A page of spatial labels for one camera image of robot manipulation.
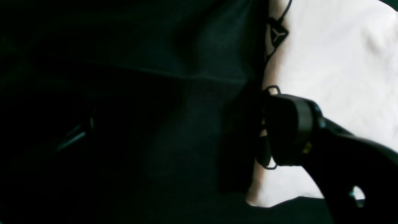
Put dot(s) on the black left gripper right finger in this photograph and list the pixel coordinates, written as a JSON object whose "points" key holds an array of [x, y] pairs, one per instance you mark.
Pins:
{"points": [[357, 176]]}

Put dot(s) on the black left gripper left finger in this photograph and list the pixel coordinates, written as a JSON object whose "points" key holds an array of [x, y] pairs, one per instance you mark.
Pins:
{"points": [[45, 168]]}

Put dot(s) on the light pink T-shirt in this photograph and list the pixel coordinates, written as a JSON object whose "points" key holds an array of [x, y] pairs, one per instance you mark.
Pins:
{"points": [[342, 54]]}

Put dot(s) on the black tablecloth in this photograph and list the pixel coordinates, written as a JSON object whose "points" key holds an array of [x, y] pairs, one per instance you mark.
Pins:
{"points": [[179, 131]]}

